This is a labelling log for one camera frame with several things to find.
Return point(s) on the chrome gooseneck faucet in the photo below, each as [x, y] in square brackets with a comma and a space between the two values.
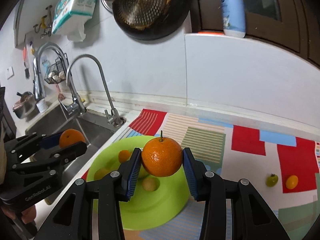
[114, 118]

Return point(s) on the green apple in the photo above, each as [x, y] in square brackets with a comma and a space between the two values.
[142, 173]

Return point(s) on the chrome pull-down faucet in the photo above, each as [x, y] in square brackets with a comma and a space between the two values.
[77, 105]

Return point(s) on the white cup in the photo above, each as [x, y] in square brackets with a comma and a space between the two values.
[42, 105]

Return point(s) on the person's hand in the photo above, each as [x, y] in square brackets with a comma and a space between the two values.
[28, 215]

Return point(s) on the wall socket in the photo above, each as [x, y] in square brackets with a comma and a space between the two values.
[9, 72]

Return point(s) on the blue white bottle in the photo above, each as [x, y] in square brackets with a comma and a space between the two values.
[233, 18]

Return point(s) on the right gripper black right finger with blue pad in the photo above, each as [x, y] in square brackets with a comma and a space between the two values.
[252, 218]

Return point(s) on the black hanging pan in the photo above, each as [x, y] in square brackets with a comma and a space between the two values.
[178, 11]

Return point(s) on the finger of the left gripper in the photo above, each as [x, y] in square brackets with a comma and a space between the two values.
[62, 154]
[19, 149]

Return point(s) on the tissue paper pack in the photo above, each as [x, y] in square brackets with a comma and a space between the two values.
[70, 17]

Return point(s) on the yellow-green round fruit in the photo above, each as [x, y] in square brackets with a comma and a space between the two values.
[150, 184]

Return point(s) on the yellow-orange small citrus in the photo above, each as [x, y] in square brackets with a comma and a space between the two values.
[291, 182]

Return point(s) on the stainless steel sink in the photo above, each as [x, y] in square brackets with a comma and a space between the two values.
[92, 124]

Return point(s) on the green tomato with calyx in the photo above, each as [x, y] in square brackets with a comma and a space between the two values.
[271, 180]

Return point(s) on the lime green plate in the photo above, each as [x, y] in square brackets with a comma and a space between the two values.
[145, 210]

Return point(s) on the black wire rack basket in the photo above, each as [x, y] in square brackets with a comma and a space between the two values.
[55, 73]

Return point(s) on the pot on counter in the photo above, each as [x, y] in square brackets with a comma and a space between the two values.
[25, 105]

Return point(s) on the large orange with stem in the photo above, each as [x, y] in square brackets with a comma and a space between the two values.
[162, 156]

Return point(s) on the small orange mandarin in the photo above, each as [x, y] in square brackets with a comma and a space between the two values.
[123, 156]

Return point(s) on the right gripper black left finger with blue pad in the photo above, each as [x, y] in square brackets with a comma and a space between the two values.
[71, 218]

